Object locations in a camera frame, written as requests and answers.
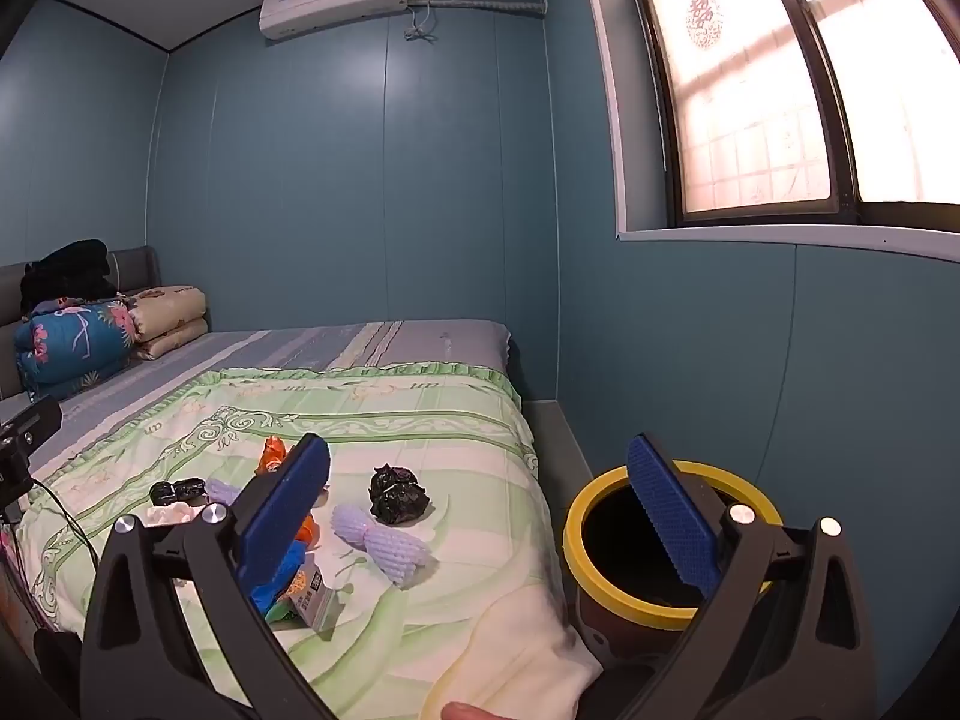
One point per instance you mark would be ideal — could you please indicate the yellow-rimmed brown bin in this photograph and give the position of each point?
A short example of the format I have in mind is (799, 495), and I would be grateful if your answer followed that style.
(615, 562)

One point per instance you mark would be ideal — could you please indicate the wrapped air conditioner pipe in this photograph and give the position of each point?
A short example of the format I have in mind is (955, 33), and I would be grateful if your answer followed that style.
(487, 6)

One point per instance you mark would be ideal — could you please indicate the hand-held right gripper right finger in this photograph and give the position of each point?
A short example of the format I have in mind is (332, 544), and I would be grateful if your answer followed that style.
(671, 517)

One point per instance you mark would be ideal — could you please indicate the red paper window decal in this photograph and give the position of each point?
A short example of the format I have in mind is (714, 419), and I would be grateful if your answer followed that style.
(705, 19)

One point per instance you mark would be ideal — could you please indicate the orange snack wrapper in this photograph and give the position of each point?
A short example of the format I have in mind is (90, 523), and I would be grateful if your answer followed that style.
(270, 457)

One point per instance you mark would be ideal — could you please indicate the small purple foam fruit net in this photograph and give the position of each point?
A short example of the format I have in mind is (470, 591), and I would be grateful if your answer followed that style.
(221, 493)

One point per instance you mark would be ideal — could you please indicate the beige pillows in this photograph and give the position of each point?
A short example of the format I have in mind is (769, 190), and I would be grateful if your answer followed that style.
(169, 315)

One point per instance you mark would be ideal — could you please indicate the large purple foam fruit net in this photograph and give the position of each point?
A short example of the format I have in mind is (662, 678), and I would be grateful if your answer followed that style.
(382, 547)

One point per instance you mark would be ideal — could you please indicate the brown-framed window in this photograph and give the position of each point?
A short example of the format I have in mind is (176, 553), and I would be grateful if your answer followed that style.
(750, 127)

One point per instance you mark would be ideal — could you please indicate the bed with striped sheet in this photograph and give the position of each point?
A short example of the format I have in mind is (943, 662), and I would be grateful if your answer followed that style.
(300, 349)

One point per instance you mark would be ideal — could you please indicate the large black plastic bag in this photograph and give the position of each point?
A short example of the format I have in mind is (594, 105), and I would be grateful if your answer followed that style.
(397, 499)

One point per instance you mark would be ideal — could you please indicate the person's right hand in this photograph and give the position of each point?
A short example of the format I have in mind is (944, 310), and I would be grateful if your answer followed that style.
(472, 712)

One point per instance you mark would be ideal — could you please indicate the green floral blanket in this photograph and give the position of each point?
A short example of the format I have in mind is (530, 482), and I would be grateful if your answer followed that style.
(450, 450)

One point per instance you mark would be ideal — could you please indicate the blue floral folded quilt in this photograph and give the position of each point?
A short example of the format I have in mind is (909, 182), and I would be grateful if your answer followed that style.
(67, 345)

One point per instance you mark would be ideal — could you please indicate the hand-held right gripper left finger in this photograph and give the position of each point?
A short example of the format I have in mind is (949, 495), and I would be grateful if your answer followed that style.
(285, 510)

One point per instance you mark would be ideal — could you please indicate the grey snack packet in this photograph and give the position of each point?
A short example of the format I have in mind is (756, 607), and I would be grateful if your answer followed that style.
(311, 600)

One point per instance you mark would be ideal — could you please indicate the grey bed headboard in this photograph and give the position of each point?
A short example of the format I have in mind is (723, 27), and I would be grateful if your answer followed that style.
(139, 266)

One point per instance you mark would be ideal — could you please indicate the blue plastic wrapper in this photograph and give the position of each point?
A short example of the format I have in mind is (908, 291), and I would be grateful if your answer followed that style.
(262, 596)

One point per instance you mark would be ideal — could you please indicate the small black plastic bag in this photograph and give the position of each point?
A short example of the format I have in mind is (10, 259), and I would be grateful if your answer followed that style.
(176, 493)

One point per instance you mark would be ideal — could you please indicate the black folded clothes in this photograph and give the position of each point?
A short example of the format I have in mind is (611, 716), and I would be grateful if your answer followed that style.
(67, 270)

